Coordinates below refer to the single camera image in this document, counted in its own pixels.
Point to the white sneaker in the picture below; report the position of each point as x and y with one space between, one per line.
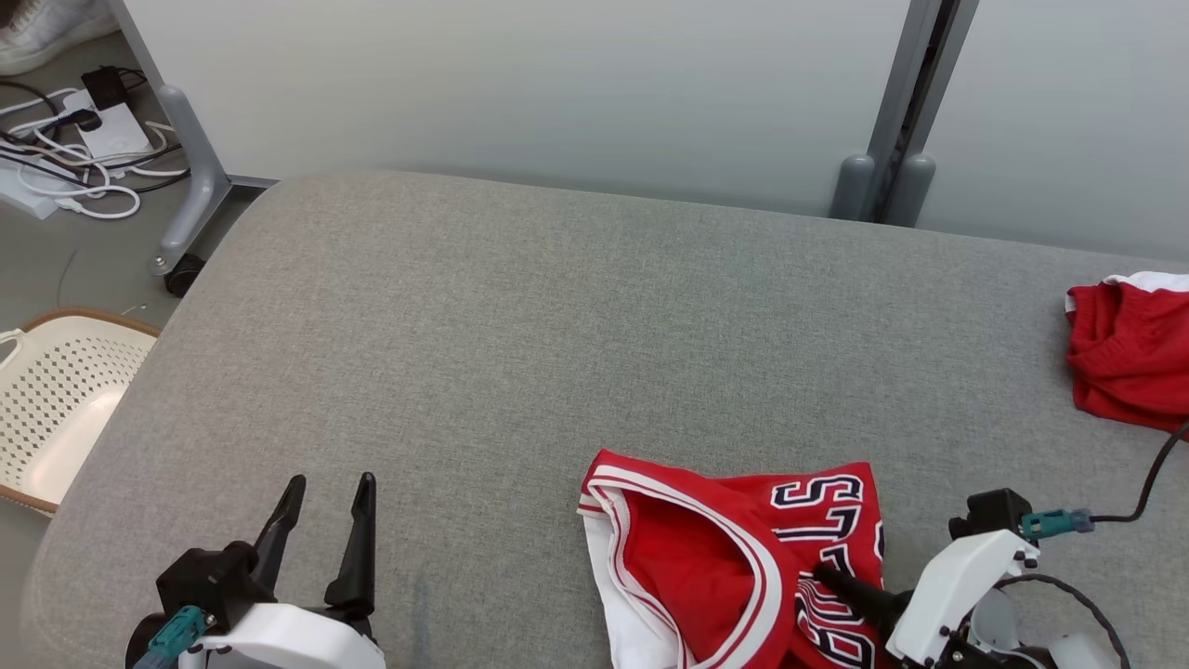
51 32

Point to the cream perforated laundry basket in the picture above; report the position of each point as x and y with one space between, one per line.
65 409

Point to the black power adapter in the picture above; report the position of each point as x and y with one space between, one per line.
104 85

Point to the grey partition post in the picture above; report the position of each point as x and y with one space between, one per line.
906 102

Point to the red numbered basketball jersey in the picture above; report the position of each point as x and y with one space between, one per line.
697 567

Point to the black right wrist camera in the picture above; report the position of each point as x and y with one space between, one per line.
989 514

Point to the red shorts white waistband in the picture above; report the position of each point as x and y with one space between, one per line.
1133 353

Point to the short white power strip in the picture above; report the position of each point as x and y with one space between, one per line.
116 135

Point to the black plug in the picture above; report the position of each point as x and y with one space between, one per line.
79 120

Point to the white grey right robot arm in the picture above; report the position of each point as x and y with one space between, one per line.
1068 650

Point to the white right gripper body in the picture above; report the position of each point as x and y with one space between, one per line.
947 585

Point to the long white power strip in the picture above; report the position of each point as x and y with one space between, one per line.
28 190

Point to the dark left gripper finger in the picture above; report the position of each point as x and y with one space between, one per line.
360 557
280 534

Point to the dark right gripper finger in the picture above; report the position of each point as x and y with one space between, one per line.
878 611
864 587

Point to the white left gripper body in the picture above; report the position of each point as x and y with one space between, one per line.
288 641

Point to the grey partition leg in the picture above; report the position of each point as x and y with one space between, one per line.
190 177

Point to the black caster wheel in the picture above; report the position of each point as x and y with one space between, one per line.
184 276

